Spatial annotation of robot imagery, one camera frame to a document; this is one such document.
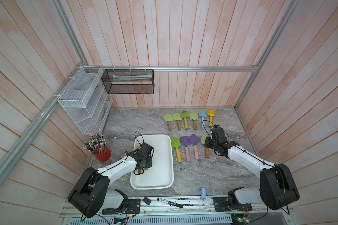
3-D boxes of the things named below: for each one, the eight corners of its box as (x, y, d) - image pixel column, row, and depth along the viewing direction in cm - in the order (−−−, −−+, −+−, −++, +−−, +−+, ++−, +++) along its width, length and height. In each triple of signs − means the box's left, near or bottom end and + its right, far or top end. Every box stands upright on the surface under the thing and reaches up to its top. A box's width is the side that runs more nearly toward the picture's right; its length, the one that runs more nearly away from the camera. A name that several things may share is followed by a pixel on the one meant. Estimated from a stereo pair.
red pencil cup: (94, 162, 91) (80, 149, 77) (99, 148, 98) (87, 133, 84) (111, 162, 91) (100, 149, 77) (114, 148, 98) (105, 133, 84)
